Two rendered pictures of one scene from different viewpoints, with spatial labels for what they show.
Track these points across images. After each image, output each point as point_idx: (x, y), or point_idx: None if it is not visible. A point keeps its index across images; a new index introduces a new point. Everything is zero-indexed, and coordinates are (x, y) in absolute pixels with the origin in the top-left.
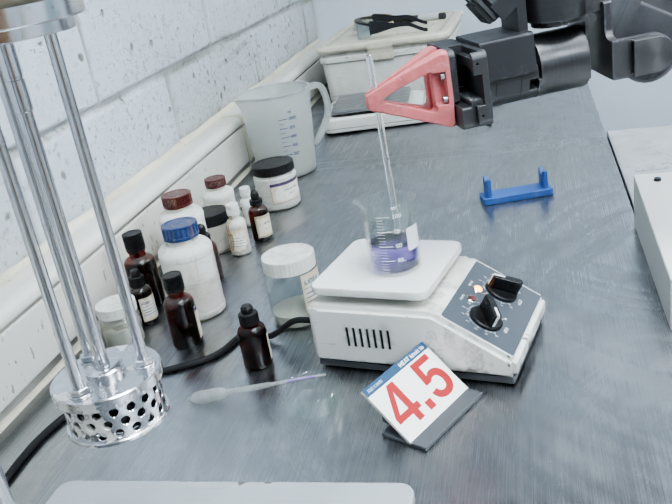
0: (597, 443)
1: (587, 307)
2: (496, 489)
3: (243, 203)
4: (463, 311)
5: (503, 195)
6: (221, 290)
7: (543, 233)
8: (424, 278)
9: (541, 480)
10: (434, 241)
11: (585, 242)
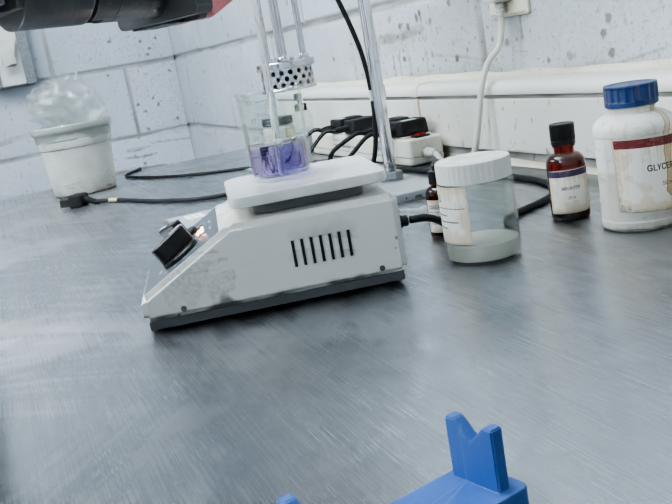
0: (75, 294)
1: (95, 360)
2: (145, 265)
3: None
4: (201, 223)
5: (423, 491)
6: (612, 203)
7: (222, 444)
8: (237, 181)
9: (115, 275)
10: (267, 191)
11: (116, 448)
